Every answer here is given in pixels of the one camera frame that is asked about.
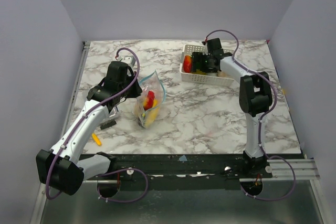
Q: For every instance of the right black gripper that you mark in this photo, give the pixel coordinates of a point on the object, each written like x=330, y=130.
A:
x=196, y=62

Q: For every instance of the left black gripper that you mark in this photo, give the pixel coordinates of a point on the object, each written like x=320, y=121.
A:
x=136, y=92

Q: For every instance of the yellow toy star fruit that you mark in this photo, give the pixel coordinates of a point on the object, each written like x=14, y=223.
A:
x=199, y=72

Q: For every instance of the orange yellow toy mango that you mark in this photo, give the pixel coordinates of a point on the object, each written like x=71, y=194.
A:
x=187, y=64

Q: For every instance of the white perforated plastic basket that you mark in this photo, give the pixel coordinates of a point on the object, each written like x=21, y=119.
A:
x=202, y=78

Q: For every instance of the red toy apple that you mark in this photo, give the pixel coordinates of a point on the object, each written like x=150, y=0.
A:
x=149, y=100

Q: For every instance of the clear zip top bag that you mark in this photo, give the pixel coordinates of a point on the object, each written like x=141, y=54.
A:
x=151, y=83

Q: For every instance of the yellow toy banana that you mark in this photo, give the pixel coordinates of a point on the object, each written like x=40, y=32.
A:
x=151, y=114

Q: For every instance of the yellow toy lemon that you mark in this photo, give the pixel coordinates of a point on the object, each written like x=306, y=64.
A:
x=138, y=109

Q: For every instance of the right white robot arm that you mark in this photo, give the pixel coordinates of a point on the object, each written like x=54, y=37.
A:
x=255, y=98

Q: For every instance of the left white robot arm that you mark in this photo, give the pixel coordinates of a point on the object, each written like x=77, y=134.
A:
x=60, y=167

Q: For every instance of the beige toy garlic bulb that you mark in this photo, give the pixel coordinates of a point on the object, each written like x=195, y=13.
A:
x=221, y=74

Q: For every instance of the black comb-like part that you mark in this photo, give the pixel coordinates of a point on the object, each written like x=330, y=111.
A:
x=107, y=124

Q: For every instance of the yellow marker pen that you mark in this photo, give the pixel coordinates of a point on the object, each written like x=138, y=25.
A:
x=96, y=139

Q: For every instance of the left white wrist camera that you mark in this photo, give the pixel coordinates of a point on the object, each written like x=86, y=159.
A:
x=130, y=60

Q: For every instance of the aluminium frame rail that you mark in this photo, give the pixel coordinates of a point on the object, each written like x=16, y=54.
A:
x=73, y=97

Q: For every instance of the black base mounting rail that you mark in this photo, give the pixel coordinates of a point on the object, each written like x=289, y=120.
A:
x=181, y=172

